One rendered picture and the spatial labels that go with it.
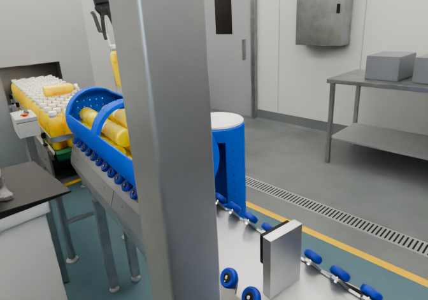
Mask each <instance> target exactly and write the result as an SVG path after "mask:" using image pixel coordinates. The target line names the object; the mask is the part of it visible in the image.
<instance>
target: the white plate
mask: <svg viewBox="0 0 428 300"><path fill-rule="evenodd" d="M242 123H243V117H242V116H240V115H237V114H235V113H226V112H215V113H211V130H222V129H230V128H233V127H236V126H239V125H240V124H242Z"/></svg>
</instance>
